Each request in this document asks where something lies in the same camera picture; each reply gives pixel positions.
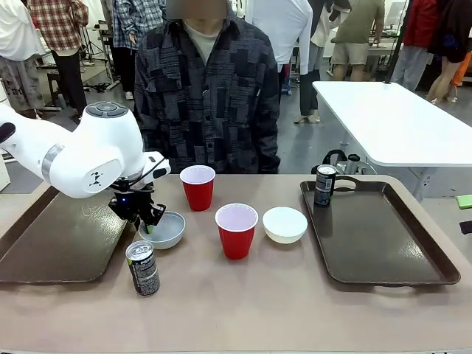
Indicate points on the small black object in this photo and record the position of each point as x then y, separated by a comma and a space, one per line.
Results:
466, 226

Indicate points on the dark wooden stool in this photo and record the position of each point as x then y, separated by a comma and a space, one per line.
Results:
53, 75

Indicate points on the white bowl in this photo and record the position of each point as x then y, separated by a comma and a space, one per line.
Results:
169, 232
284, 226

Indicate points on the person in black top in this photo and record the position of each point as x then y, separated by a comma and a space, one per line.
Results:
453, 33

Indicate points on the figure in white top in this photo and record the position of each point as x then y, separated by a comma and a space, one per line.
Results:
287, 26

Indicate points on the black drink can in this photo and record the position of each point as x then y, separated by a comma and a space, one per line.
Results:
324, 190
145, 273

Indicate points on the figure in white shirt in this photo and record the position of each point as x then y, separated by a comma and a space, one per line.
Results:
14, 33

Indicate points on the person in patchwork shirt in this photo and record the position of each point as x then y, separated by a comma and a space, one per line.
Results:
206, 110

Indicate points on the red plastic cup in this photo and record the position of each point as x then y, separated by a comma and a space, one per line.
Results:
236, 239
199, 195

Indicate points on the brown serving tray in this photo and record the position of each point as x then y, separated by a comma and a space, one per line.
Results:
55, 239
376, 239

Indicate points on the person in red jacket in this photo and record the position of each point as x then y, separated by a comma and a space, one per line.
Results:
420, 22

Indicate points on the white cabinet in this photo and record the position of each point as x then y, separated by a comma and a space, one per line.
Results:
3, 177

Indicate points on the person in olive t-shirt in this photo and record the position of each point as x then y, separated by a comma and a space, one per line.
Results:
357, 26

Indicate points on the white folding table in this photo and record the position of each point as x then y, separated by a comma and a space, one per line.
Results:
387, 121

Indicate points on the white cylindrical appliance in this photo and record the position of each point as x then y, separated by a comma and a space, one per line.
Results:
1, 94

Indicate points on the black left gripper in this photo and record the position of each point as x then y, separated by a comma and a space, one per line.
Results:
129, 203

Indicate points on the person in blue plaid shirt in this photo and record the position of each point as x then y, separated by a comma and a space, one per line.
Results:
127, 22

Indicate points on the figure in red plaid shirt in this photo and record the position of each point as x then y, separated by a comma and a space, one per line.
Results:
59, 22

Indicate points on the black slanted pole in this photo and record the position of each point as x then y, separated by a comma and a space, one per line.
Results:
396, 40

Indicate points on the green flat object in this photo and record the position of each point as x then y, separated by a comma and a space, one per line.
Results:
465, 202

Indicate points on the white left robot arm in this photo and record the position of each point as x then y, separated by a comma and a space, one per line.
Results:
92, 147

